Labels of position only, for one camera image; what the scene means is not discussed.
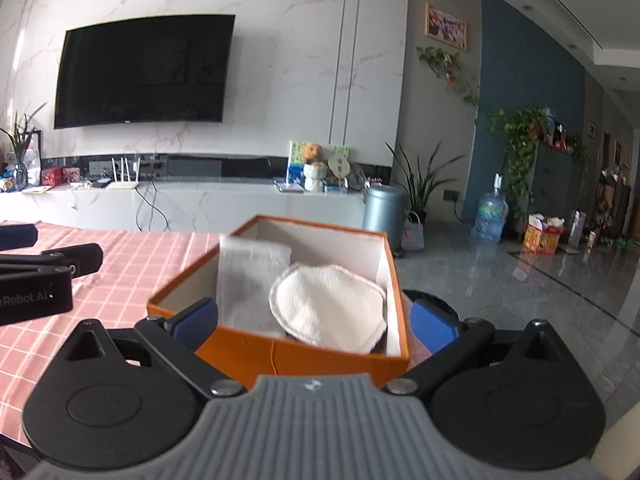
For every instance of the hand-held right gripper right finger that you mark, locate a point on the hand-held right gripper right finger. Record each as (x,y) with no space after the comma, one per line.
(430,322)

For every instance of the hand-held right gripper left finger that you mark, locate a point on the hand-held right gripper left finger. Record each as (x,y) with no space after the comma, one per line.
(197,322)

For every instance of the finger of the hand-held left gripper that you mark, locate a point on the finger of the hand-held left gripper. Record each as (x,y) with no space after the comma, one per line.
(80,260)
(15,238)

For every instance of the clear plastic packet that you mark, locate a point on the clear plastic packet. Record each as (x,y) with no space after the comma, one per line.
(250,280)

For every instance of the brown plush bunny toy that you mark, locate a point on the brown plush bunny toy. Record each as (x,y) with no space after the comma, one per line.
(325,305)

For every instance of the orange cardboard box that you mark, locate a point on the orange cardboard box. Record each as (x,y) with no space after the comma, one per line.
(300,360)

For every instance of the pink checked tablecloth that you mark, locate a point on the pink checked tablecloth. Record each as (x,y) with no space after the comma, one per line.
(125,260)

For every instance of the yellow paper envelope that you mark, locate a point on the yellow paper envelope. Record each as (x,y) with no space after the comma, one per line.
(34,189)

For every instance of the snack bag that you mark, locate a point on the snack bag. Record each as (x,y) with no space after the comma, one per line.
(7,185)

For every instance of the red box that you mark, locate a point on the red box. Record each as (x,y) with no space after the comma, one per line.
(51,176)
(71,175)

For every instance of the green plant in glass vase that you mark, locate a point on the green plant in glass vase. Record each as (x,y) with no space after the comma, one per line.
(19,160)

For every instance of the small black box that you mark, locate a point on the small black box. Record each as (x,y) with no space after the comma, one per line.
(98,183)

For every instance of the white router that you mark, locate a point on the white router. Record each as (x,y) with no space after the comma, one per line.
(122,185)

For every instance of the woven basket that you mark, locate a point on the woven basket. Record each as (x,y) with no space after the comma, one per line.
(412,235)

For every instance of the metal trash can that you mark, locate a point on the metal trash can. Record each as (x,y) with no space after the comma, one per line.
(384,215)

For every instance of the white marble television cabinet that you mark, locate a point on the white marble television cabinet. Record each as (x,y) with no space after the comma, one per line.
(225,205)

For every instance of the water bottle with pump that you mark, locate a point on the water bottle with pump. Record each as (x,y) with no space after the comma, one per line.
(490,217)

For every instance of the long-leaf floor plant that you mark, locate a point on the long-leaf floor plant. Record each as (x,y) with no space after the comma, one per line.
(417,185)

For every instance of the orange gift bag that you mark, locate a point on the orange gift bag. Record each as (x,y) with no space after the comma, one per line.
(542,237)

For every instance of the grey laptop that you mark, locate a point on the grey laptop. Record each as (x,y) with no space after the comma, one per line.
(288,187)

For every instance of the round hand fan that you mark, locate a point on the round hand fan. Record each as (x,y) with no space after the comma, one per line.
(338,167)

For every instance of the dark grey cabinet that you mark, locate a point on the dark grey cabinet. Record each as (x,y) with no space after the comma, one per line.
(557,190)

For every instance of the green picture book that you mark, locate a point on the green picture book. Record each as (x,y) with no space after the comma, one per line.
(295,160)

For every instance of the pothos plant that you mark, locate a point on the pothos plant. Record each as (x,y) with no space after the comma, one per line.
(520,145)

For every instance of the small teddy bear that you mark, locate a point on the small teddy bear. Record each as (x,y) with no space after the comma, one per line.
(312,152)

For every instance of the hanging vine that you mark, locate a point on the hanging vine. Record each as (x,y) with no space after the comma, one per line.
(445,65)

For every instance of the wall outlet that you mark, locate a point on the wall outlet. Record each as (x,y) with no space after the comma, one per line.
(451,195)

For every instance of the black wall television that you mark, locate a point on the black wall television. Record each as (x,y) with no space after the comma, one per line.
(145,70)

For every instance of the framed wall picture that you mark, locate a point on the framed wall picture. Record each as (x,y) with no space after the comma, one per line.
(446,26)

